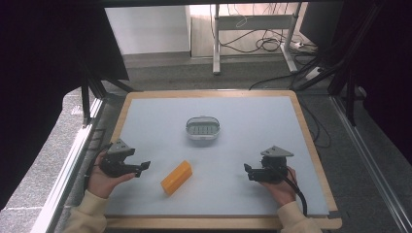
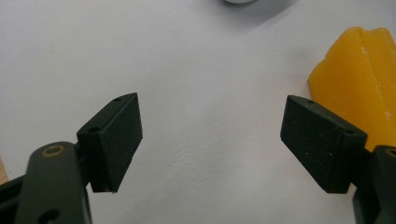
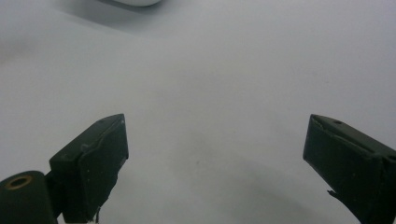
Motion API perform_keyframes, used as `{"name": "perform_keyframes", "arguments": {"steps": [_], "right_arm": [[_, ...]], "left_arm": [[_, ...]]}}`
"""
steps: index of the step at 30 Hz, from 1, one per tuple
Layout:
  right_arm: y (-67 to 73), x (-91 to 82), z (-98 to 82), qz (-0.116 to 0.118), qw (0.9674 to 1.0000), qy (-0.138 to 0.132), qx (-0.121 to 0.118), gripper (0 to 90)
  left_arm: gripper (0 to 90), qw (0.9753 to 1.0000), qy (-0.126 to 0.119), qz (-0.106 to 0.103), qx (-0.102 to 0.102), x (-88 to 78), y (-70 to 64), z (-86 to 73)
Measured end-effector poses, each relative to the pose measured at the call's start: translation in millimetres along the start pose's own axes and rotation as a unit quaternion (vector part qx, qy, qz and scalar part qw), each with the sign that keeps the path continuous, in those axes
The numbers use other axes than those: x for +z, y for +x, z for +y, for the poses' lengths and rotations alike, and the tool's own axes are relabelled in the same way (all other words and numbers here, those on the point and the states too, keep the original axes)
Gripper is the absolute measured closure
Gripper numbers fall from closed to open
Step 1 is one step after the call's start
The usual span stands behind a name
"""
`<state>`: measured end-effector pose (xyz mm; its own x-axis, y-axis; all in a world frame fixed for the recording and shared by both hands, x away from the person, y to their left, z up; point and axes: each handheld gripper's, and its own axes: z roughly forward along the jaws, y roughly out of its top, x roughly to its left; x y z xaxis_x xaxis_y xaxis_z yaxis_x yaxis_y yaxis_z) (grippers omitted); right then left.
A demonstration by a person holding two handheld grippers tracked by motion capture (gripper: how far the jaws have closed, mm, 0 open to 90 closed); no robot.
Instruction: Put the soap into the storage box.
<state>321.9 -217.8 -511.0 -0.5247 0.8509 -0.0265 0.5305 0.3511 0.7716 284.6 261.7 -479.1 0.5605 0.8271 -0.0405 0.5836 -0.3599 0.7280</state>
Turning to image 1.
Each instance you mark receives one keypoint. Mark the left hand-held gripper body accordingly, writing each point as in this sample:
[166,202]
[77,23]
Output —
[114,159]

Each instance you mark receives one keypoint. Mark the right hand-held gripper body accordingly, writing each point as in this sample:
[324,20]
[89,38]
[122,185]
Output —
[271,165]

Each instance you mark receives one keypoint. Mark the orange rectangular block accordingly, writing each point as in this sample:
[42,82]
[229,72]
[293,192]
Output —
[176,177]

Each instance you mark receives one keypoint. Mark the person's left hand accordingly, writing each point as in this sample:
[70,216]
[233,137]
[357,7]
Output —
[103,180]

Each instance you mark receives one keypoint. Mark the person's right hand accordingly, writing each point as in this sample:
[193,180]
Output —
[283,190]

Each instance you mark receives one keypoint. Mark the black metal stand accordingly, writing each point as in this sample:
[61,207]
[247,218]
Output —
[94,87]
[343,64]

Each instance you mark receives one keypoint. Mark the white power strip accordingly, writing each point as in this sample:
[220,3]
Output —
[313,73]

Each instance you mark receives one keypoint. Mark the black curtain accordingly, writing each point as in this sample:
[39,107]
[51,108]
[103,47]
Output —
[385,74]
[48,81]

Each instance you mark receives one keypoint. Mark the white cabinet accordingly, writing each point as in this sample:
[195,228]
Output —
[147,29]

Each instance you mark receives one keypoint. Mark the white desk frame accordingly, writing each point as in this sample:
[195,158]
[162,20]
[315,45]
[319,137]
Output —
[252,32]

